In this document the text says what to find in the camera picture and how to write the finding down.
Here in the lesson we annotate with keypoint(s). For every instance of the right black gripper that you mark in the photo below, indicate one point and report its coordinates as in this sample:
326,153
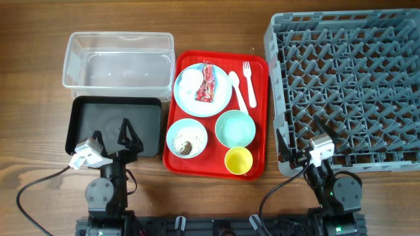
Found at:
296,157

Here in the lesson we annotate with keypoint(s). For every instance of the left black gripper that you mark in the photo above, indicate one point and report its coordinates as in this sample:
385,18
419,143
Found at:
135,145

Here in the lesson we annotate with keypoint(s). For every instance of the light blue bowl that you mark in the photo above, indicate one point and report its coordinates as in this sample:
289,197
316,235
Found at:
183,123

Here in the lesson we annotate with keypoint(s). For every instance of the rice and food scraps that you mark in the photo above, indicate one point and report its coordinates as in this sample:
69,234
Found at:
188,142

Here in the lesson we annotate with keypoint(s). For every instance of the yellow cup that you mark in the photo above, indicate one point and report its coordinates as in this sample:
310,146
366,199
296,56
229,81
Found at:
238,160

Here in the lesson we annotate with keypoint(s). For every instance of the white napkin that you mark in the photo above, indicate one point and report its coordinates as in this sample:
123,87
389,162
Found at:
191,80

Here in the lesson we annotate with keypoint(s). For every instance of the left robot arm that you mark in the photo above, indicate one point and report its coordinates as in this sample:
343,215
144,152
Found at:
107,195

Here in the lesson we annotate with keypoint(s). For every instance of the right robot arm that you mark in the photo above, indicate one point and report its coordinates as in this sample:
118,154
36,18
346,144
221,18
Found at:
338,193

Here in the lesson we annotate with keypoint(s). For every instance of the black waste tray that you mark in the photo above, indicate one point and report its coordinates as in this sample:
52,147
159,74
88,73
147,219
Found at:
106,114

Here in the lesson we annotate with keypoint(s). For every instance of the grey dishwasher rack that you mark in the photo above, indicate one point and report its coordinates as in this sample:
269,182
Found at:
358,72

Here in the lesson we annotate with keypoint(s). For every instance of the white plastic fork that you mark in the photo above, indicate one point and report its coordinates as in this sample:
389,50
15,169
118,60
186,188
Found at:
251,93

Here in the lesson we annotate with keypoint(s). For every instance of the green bowl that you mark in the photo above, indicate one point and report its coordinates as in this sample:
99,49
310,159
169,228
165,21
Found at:
235,128

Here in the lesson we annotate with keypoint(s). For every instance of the clear plastic bin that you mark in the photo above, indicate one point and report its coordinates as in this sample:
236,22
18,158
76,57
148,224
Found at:
120,63

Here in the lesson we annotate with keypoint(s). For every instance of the light blue plate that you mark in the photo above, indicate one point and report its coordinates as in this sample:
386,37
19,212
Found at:
222,95

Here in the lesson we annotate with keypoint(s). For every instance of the red serving tray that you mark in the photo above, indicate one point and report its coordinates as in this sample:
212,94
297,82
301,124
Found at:
211,162

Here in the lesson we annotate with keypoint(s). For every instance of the red snack wrapper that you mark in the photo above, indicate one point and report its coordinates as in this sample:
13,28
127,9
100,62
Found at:
206,91

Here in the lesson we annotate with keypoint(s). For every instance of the white plastic spoon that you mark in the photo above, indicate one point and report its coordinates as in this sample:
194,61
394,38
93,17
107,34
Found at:
236,84

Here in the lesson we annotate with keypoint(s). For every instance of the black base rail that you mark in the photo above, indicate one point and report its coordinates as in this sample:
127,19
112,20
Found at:
286,225

